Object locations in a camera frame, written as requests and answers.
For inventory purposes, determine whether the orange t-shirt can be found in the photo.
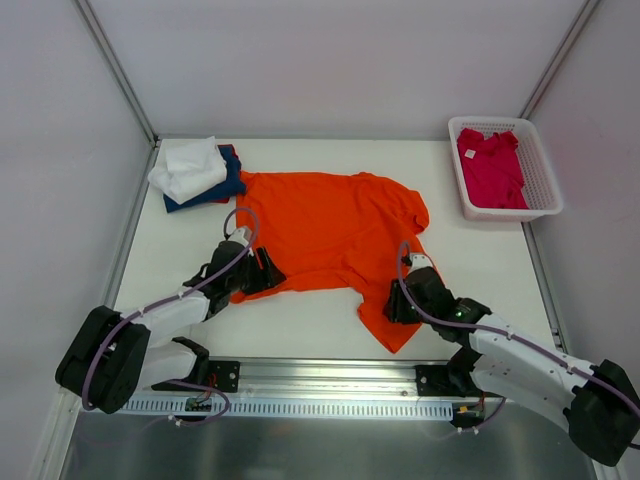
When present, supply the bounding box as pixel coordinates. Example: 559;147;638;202
236;172;430;353

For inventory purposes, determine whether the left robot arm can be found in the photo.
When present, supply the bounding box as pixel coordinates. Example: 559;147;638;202
55;239;286;414

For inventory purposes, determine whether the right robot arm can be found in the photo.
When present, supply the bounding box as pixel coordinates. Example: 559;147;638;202
385;266;639;467

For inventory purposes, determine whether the blue folded t-shirt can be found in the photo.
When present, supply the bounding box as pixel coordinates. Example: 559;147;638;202
163;144;247;214

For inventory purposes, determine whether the white folded t-shirt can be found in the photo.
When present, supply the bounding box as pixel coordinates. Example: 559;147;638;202
147;136;227;205

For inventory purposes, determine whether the magenta t-shirt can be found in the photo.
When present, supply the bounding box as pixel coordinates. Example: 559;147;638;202
457;128;529;210

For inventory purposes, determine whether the white plastic basket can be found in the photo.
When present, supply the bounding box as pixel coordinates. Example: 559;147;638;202
448;116;564;223

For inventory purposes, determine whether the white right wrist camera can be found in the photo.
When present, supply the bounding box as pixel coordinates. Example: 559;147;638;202
401;253;434;271

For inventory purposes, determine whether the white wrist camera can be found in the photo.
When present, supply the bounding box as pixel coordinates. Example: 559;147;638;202
401;253;434;271
225;226;253;248

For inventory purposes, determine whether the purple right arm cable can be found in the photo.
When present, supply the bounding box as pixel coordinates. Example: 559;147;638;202
396;239;640;449

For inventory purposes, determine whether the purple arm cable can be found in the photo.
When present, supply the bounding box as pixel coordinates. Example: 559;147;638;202
396;239;640;449
81;206;261;428

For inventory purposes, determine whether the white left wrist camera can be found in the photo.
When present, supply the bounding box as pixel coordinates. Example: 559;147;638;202
225;226;253;248

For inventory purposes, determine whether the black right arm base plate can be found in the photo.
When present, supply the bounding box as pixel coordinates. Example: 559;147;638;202
414;364;481;397

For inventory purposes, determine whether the aluminium mounting rail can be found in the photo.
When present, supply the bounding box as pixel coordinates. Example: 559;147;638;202
59;357;601;404

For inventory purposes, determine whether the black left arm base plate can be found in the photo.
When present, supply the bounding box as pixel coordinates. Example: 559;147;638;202
151;360;241;393

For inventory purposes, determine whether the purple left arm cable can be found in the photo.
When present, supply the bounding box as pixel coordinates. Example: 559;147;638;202
81;206;261;428

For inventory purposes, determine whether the white slotted cable duct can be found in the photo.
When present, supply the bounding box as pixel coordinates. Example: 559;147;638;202
117;395;454;422

